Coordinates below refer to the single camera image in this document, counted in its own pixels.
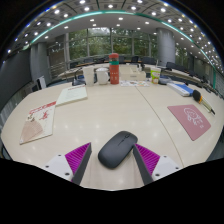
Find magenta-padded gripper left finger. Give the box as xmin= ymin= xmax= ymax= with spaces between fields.
xmin=43 ymin=142 xmax=93 ymax=186

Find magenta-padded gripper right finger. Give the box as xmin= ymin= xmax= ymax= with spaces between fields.
xmin=132 ymin=143 xmax=183 ymax=186

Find black computer mouse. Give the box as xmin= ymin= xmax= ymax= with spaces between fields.
xmin=97 ymin=130 xmax=139 ymax=170

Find pink printed mouse pad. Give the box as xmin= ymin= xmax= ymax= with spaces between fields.
xmin=167 ymin=104 xmax=212 ymax=142

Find red printed leaflet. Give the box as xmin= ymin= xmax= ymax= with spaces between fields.
xmin=19 ymin=100 xmax=57 ymax=145

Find white booklet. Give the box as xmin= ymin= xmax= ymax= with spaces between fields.
xmin=55 ymin=84 xmax=89 ymax=107

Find blue and white book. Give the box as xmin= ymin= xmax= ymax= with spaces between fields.
xmin=166 ymin=82 xmax=194 ymax=98

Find colourful flyer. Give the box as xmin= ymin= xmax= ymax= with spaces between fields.
xmin=119 ymin=79 xmax=150 ymax=88

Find black conference microphone unit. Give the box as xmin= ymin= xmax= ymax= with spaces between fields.
xmin=158 ymin=76 xmax=173 ymax=85

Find green printed paper cup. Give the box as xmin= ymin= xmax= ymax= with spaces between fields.
xmin=150 ymin=66 xmax=162 ymax=85

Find white cardboard box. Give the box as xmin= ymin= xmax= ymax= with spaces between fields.
xmin=119 ymin=68 xmax=147 ymax=82

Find red bottle with green band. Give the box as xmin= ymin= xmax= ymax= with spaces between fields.
xmin=108 ymin=52 xmax=120 ymax=85

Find dark office chairs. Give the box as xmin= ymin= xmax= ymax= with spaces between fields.
xmin=69 ymin=54 xmax=214 ymax=88

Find ceiling lights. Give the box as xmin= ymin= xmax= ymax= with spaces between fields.
xmin=6 ymin=0 xmax=223 ymax=68

